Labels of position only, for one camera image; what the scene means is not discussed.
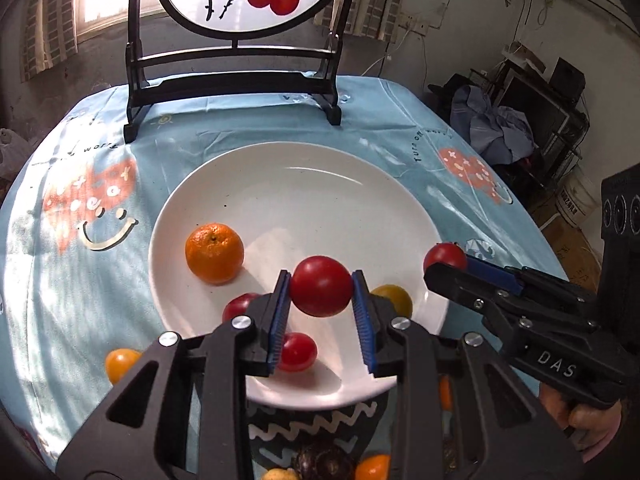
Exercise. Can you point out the white plastic bucket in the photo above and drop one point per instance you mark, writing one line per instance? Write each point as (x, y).
(577, 197)

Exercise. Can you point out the small yellow fruit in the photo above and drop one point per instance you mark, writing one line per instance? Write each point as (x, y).
(280, 475)

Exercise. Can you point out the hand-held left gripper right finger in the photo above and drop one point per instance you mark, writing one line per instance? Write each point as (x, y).
(364, 320)

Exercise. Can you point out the white round plate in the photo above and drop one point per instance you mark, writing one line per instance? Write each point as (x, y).
(300, 195)

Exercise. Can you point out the blue printed tablecloth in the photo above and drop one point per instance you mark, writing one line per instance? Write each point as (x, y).
(100, 270)

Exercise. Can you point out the person's right hand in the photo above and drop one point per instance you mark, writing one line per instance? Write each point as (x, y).
(587, 422)

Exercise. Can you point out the large red tomato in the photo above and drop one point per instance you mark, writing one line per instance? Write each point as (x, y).
(321, 286)

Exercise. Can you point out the crumpled blue cloth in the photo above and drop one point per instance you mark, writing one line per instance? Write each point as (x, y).
(492, 127)

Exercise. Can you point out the orange mandarin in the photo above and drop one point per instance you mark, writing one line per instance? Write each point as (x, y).
(214, 252)

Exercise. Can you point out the small orange fruit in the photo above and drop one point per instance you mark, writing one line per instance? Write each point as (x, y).
(374, 468)

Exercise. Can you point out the cardboard box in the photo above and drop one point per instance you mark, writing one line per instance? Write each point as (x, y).
(575, 255)

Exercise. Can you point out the checkered curtain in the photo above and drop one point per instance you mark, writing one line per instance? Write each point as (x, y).
(370, 0)
(47, 20)

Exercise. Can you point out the painted round screen black stand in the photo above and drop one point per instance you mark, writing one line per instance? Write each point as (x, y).
(225, 85)

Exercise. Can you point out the small red cherry tomato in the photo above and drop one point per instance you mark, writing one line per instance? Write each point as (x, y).
(445, 255)

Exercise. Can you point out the white plastic bag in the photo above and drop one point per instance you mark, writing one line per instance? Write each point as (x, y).
(11, 152)

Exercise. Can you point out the black speaker box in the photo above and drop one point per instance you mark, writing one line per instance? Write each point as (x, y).
(567, 80)

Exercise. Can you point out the black equipment rack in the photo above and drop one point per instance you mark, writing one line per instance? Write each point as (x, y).
(545, 115)

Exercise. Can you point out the orange-yellow cherry tomato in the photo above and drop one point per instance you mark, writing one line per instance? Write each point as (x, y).
(120, 362)

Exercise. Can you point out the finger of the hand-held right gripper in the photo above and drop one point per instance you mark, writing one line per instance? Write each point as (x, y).
(492, 272)
(460, 287)

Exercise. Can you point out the yellow cherry tomato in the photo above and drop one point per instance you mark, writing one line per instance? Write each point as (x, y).
(397, 300)

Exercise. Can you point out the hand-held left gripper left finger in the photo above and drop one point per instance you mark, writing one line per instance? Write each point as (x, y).
(277, 320)

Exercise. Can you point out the dark purple mangosteen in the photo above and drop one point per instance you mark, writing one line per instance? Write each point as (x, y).
(322, 462)

